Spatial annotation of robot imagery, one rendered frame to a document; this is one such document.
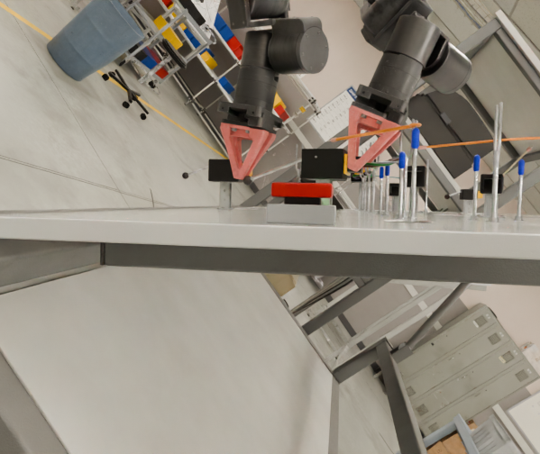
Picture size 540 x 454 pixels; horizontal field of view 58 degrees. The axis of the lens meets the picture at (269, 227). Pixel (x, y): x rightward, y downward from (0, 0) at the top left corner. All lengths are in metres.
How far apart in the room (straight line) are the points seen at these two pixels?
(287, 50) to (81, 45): 3.54
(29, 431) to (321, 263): 0.31
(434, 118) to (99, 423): 1.41
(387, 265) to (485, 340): 7.31
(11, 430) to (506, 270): 0.47
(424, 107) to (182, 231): 1.40
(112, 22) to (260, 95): 3.42
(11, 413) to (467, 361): 7.49
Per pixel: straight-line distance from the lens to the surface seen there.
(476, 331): 7.77
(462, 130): 1.73
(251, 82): 0.70
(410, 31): 0.68
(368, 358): 1.58
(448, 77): 0.73
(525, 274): 0.54
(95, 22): 4.12
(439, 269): 0.52
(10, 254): 0.50
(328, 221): 0.40
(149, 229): 0.39
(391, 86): 0.66
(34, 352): 0.55
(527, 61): 1.74
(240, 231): 0.37
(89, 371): 0.60
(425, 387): 7.83
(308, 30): 0.66
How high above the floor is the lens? 1.13
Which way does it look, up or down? 8 degrees down
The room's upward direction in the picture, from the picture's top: 54 degrees clockwise
